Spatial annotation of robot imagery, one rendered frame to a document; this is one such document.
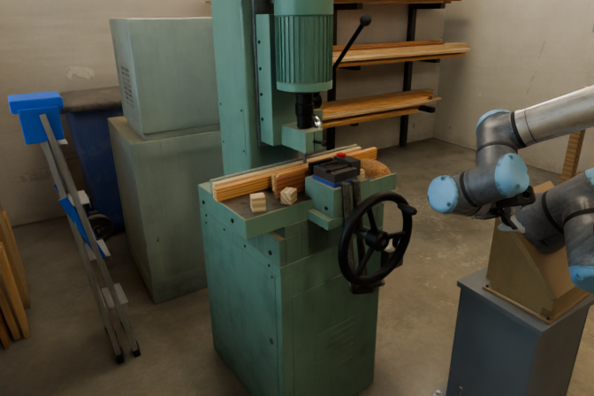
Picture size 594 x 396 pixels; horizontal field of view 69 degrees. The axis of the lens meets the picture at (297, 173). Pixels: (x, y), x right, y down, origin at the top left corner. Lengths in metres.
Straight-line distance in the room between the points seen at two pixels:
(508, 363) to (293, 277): 0.75
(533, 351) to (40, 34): 3.23
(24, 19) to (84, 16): 0.36
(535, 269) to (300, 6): 1.02
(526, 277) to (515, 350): 0.24
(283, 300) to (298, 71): 0.70
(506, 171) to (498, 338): 0.74
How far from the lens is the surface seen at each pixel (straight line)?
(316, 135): 1.39
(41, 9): 3.46
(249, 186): 1.34
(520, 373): 1.65
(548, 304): 1.51
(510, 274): 1.54
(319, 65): 1.31
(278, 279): 1.35
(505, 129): 1.13
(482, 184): 1.06
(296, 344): 1.53
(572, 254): 1.33
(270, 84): 1.42
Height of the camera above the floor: 1.42
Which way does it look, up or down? 20 degrees down
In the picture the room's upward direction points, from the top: 1 degrees counter-clockwise
